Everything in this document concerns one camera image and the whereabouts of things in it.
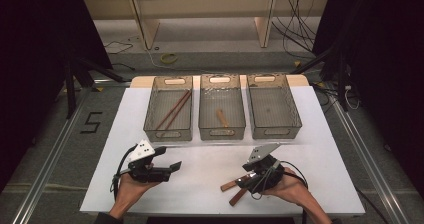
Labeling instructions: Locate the light wooden desk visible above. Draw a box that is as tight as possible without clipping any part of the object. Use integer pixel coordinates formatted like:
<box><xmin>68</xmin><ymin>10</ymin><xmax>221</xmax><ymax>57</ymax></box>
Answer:
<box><xmin>76</xmin><ymin>0</ymin><xmax>333</xmax><ymax>51</ymax></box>

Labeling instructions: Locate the right hand-held gripper cable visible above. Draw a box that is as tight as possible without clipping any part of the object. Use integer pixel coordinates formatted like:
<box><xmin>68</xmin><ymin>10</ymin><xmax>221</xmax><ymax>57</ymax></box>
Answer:
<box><xmin>249</xmin><ymin>160</ymin><xmax>309</xmax><ymax>201</ymax></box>

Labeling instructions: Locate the white floor cable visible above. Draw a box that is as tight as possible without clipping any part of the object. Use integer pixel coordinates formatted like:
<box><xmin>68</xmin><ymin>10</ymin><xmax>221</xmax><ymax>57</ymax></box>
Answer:
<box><xmin>128</xmin><ymin>35</ymin><xmax>201</xmax><ymax>74</ymax></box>

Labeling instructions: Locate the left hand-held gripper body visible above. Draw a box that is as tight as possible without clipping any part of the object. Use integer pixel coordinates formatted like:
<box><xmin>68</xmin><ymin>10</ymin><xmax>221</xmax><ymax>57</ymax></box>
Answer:
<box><xmin>127</xmin><ymin>139</ymin><xmax>172</xmax><ymax>184</ymax></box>

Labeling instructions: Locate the thin black floor cable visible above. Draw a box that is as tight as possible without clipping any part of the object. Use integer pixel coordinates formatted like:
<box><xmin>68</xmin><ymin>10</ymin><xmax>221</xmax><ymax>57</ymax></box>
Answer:
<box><xmin>103</xmin><ymin>40</ymin><xmax>135</xmax><ymax>55</ymax></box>

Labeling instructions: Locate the bundle of black cables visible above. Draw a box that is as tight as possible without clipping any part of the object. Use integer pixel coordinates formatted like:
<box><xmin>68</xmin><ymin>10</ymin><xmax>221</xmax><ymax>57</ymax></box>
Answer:
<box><xmin>270</xmin><ymin>0</ymin><xmax>318</xmax><ymax>60</ymax></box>

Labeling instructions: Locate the short white cable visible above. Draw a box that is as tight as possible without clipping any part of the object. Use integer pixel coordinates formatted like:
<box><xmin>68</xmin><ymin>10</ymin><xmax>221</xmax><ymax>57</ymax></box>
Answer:
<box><xmin>344</xmin><ymin>85</ymin><xmax>362</xmax><ymax>111</ymax></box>

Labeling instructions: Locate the black metal stand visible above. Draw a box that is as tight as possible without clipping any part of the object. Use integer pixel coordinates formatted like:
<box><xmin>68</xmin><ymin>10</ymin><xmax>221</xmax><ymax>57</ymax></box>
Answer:
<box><xmin>64</xmin><ymin>55</ymin><xmax>132</xmax><ymax>119</ymax></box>
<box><xmin>290</xmin><ymin>45</ymin><xmax>350</xmax><ymax>112</ymax></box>

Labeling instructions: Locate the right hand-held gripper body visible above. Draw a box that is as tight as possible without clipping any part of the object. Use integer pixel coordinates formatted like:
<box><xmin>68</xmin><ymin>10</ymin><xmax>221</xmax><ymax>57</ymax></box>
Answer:
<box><xmin>242</xmin><ymin>142</ymin><xmax>286</xmax><ymax>195</ymax></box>

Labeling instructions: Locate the hand-held gripper cable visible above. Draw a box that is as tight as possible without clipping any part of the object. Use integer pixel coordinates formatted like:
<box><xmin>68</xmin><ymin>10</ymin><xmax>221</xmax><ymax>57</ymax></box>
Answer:
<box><xmin>110</xmin><ymin>145</ymin><xmax>138</xmax><ymax>200</ymax></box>
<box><xmin>249</xmin><ymin>160</ymin><xmax>309</xmax><ymax>201</ymax></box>

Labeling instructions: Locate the grey translucent plastic bin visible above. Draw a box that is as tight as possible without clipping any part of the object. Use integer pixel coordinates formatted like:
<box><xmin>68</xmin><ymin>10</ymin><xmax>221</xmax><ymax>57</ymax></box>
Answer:
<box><xmin>198</xmin><ymin>73</ymin><xmax>247</xmax><ymax>142</ymax></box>
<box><xmin>143</xmin><ymin>75</ymin><xmax>194</xmax><ymax>143</ymax></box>
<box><xmin>245</xmin><ymin>73</ymin><xmax>303</xmax><ymax>140</ymax></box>

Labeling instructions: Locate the person's right hand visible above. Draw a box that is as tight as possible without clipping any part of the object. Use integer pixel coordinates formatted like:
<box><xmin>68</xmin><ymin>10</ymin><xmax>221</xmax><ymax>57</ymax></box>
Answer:
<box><xmin>263</xmin><ymin>167</ymin><xmax>312</xmax><ymax>206</ymax></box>

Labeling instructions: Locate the person's left hand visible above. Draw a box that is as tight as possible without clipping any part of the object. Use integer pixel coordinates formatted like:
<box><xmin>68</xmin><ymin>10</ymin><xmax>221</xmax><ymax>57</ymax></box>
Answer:
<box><xmin>115</xmin><ymin>174</ymin><xmax>160</xmax><ymax>213</ymax></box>

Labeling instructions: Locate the black curtain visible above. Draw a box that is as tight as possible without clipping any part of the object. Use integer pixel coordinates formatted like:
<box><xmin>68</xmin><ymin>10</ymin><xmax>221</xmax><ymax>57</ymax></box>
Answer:
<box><xmin>312</xmin><ymin>0</ymin><xmax>424</xmax><ymax>198</ymax></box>
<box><xmin>0</xmin><ymin>0</ymin><xmax>113</xmax><ymax>193</ymax></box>

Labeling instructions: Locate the white table cover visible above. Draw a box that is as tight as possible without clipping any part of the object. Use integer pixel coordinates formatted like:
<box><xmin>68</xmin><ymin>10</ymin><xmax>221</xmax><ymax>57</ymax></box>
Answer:
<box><xmin>79</xmin><ymin>85</ymin><xmax>366</xmax><ymax>217</ymax></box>

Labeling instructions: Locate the yellow tape roll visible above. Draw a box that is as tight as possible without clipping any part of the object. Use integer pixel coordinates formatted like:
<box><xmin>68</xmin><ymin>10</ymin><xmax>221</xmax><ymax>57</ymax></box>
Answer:
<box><xmin>160</xmin><ymin>52</ymin><xmax>179</xmax><ymax>65</ymax></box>

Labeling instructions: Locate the aluminium floor rail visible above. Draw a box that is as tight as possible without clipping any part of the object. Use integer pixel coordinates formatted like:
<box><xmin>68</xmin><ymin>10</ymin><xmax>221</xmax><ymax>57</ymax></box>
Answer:
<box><xmin>11</xmin><ymin>78</ymin><xmax>133</xmax><ymax>224</ymax></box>
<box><xmin>328</xmin><ymin>89</ymin><xmax>412</xmax><ymax>224</ymax></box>

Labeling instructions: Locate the left hand-held gripper cable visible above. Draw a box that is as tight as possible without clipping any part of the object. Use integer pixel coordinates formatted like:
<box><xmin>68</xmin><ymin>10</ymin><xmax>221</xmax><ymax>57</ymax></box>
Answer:
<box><xmin>110</xmin><ymin>145</ymin><xmax>138</xmax><ymax>200</ymax></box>

